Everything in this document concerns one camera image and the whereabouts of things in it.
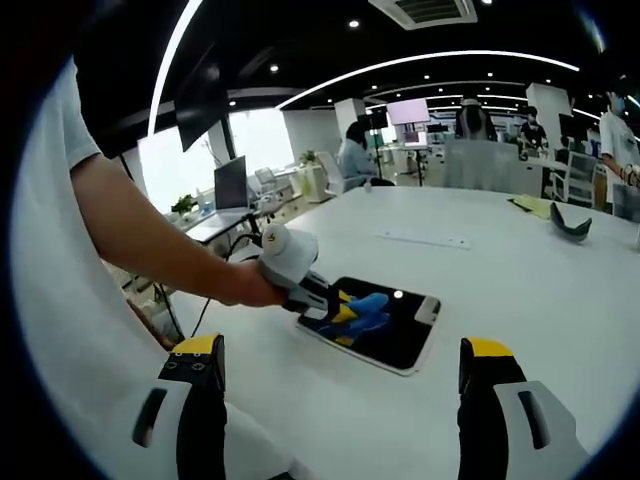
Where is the dark curved headband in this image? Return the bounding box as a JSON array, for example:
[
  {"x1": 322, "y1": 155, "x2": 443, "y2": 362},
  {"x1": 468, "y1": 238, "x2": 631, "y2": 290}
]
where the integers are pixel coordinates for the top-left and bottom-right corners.
[{"x1": 549, "y1": 201, "x2": 594, "y2": 245}]

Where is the blue cleaning cloth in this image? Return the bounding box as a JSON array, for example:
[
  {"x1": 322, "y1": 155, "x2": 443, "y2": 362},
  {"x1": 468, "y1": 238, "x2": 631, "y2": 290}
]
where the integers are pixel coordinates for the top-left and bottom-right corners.
[{"x1": 327, "y1": 292, "x2": 391, "y2": 337}]

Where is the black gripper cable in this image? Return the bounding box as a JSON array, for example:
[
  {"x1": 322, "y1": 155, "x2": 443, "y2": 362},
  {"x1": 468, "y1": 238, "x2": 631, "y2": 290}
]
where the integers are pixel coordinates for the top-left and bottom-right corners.
[{"x1": 189, "y1": 233, "x2": 264, "y2": 341}]

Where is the grey laptop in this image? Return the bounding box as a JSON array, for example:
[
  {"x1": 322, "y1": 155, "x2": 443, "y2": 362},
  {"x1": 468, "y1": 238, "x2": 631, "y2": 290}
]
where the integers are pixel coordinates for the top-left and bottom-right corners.
[{"x1": 187, "y1": 154, "x2": 254, "y2": 241}]

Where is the black hanging monitor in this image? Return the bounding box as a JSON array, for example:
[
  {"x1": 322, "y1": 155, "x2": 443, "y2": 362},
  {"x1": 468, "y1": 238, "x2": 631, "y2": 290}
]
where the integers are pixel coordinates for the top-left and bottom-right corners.
[{"x1": 174, "y1": 64, "x2": 231, "y2": 154}]

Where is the white mesh office chair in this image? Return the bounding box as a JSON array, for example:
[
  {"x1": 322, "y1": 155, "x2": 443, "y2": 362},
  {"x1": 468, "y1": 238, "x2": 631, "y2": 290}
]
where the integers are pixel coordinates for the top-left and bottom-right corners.
[
  {"x1": 254, "y1": 167, "x2": 294, "y2": 216},
  {"x1": 549, "y1": 149, "x2": 599, "y2": 205},
  {"x1": 317, "y1": 149, "x2": 346, "y2": 194}
]

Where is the yellow cloth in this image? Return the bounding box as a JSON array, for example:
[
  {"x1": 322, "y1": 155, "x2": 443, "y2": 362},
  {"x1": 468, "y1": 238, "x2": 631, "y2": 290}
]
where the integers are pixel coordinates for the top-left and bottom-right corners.
[{"x1": 507, "y1": 195, "x2": 556, "y2": 220}]

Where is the dark jacket on stand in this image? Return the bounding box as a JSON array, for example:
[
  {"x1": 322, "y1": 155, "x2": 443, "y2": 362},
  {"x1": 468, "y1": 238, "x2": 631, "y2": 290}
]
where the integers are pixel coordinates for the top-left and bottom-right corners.
[{"x1": 454, "y1": 97, "x2": 499, "y2": 142}]

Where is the ceiling air conditioner vent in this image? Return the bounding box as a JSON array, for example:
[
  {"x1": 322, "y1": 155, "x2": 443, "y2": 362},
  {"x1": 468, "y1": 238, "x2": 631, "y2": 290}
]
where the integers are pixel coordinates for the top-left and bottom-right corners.
[{"x1": 368, "y1": 0, "x2": 479, "y2": 31}]

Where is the person's left hand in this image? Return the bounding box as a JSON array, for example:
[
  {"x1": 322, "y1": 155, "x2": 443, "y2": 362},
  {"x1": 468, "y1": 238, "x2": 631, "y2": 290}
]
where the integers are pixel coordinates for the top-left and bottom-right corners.
[{"x1": 219, "y1": 258, "x2": 289, "y2": 309}]

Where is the white table socket panel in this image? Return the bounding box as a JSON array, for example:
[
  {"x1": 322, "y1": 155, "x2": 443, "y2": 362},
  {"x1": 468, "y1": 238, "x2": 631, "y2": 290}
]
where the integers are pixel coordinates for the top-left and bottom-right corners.
[{"x1": 375, "y1": 227, "x2": 472, "y2": 251}]

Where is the person's white shirt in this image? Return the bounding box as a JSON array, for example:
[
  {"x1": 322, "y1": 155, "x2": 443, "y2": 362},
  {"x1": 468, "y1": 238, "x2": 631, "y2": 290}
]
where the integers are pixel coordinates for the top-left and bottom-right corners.
[{"x1": 8, "y1": 54, "x2": 306, "y2": 480}]

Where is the white low cabinet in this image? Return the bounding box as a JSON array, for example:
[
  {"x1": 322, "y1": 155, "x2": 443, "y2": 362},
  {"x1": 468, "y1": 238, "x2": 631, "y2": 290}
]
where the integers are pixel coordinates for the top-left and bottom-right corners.
[{"x1": 294, "y1": 167, "x2": 336, "y2": 201}]

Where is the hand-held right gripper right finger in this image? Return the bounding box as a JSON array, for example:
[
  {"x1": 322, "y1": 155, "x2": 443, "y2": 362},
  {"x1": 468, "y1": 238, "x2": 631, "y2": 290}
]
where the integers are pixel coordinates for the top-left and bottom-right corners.
[{"x1": 455, "y1": 337, "x2": 591, "y2": 480}]

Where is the white ceiling light strip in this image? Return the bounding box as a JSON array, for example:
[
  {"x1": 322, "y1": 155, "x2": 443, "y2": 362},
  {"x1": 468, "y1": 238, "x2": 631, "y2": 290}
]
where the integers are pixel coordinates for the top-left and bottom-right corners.
[
  {"x1": 277, "y1": 49, "x2": 581, "y2": 110},
  {"x1": 147, "y1": 0, "x2": 204, "y2": 136}
]

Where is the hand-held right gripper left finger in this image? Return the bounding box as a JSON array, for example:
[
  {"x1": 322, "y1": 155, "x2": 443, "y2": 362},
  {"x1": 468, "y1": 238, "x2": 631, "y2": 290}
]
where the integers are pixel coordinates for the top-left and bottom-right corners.
[{"x1": 102, "y1": 333, "x2": 229, "y2": 480}]

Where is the pink display screen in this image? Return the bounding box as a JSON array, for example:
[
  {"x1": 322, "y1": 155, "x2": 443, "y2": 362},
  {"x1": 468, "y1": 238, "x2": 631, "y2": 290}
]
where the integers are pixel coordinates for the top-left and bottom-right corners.
[{"x1": 387, "y1": 98, "x2": 431, "y2": 126}]

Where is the grey desk partition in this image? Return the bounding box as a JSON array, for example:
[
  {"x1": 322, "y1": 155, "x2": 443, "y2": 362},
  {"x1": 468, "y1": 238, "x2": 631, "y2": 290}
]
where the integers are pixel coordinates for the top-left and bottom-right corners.
[{"x1": 443, "y1": 138, "x2": 519, "y2": 192}]

